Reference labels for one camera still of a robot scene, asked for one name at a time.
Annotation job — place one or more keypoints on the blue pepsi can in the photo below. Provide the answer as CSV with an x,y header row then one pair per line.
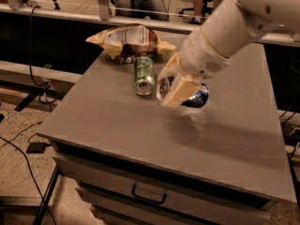
x,y
196,101

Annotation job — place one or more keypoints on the person bare legs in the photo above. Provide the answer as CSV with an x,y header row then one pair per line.
x,y
198,3

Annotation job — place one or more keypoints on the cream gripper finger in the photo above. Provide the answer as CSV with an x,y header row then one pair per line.
x,y
175,91
171,69

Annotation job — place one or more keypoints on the seated person in jeans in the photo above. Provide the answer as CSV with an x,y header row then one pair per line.
x,y
154,9

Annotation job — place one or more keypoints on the crumpled chip bag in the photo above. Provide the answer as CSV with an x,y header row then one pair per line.
x,y
124,43

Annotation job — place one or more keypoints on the green soda can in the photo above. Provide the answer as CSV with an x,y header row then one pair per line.
x,y
144,75

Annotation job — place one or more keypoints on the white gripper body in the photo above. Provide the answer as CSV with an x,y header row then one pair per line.
x,y
200,58

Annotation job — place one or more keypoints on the black drawer handle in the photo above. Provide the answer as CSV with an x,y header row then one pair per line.
x,y
147,195

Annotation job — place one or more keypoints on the metal railing post left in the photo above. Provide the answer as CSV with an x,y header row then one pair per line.
x,y
104,10

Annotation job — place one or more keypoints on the grey drawer cabinet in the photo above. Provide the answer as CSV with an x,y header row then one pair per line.
x,y
222,164

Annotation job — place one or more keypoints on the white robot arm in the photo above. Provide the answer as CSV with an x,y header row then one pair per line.
x,y
236,23

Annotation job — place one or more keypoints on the black power adapter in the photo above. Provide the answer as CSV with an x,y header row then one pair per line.
x,y
36,147

